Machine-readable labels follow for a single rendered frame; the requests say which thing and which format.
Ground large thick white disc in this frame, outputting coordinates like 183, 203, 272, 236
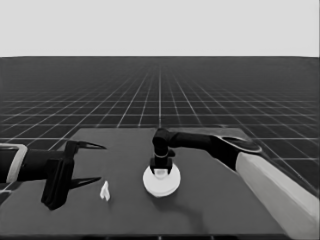
142, 164, 182, 199

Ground small white T-shaped piece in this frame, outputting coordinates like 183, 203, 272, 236
99, 180, 111, 202

